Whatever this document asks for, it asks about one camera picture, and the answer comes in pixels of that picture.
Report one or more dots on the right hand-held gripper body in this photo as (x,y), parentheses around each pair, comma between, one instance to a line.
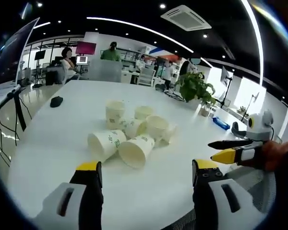
(260,129)

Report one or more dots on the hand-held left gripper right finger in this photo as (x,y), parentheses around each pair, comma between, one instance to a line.
(213,206)

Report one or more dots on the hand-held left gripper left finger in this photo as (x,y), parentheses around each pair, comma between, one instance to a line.
(62,210)

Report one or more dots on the pile of white paper cups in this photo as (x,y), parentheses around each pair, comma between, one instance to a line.
(134,149)

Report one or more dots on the person's right hand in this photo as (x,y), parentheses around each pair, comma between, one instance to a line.
(276,153)

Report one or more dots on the black white headphones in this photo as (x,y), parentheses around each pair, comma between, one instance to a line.
(237,130)

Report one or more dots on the blue packet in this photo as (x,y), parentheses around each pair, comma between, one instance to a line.
(220,122)

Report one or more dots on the grey mesh chair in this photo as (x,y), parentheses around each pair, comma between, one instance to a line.
(254,182)

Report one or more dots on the monitor on black stand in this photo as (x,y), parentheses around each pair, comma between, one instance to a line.
(226,76)

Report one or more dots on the green potted plant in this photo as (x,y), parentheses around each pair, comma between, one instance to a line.
(194,87)

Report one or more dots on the white table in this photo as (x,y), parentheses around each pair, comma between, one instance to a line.
(62,134)

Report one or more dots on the black tripod stand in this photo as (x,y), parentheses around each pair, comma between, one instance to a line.
(20,112)

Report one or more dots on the white office chair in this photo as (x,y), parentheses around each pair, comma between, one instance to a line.
(146,75)

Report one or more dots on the small black object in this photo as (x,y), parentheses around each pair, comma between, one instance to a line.
(56,101)

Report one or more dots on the ceiling air conditioner vent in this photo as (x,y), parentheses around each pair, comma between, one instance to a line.
(186,18)

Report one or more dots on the grey partition panel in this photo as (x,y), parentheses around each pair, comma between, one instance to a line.
(105,70)

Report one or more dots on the long ceiling light strip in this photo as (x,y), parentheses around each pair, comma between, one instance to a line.
(139,27)

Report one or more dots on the small white screen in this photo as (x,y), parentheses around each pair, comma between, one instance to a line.
(82,60)

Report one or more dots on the pink screen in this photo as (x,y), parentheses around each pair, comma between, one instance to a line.
(86,48)

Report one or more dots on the large dark monitor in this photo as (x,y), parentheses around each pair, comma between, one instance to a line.
(14,52)

